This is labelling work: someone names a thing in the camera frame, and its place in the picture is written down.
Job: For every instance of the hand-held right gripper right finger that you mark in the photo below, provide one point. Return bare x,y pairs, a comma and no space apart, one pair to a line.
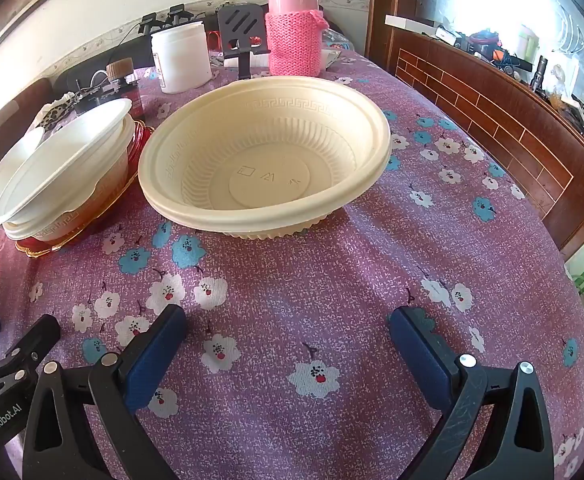
422,355

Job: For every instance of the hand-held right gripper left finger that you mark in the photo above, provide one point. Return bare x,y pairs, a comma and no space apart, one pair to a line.
154,355

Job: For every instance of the white foam bowl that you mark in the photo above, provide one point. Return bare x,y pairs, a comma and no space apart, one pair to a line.
67,160
87,200
2,175

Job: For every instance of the cream plastic bowl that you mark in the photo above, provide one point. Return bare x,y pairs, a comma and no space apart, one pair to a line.
272,232
272,160

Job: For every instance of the red plate gold rim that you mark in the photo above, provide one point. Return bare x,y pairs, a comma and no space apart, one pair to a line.
141,142

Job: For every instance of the purple floral tablecloth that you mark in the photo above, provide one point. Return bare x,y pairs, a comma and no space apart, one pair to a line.
282,285

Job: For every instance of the brown armchair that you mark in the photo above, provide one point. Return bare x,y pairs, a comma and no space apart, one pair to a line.
2,110

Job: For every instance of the leopard print cloth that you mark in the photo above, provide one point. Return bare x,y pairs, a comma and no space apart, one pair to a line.
54,112

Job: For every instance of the wooden cabinet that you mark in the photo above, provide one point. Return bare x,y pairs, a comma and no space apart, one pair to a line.
472,110

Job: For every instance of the black round device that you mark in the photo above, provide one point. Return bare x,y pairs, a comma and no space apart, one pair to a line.
94,95

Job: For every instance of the black sofa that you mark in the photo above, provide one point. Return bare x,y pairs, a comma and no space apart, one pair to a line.
69,80

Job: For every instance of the dark bottle brown cap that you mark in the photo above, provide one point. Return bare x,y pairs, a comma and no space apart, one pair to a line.
124,92

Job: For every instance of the white plastic jar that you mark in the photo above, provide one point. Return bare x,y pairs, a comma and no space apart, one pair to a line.
181,57

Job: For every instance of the black flashlight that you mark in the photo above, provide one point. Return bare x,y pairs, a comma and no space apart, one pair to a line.
539,74

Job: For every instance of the red plastic bag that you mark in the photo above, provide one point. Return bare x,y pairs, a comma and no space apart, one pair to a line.
214,40

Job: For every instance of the clear plastic bag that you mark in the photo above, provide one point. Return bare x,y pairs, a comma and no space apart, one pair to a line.
334,37

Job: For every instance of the framed painting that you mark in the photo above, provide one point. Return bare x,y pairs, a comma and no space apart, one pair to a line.
17,5

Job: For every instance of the white flat box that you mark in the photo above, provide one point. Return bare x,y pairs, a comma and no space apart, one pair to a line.
412,21

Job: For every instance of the pink thermos knit sleeve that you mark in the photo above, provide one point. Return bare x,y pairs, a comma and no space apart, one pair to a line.
294,40

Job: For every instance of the black phone stand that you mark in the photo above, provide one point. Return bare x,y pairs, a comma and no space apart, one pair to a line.
242,22

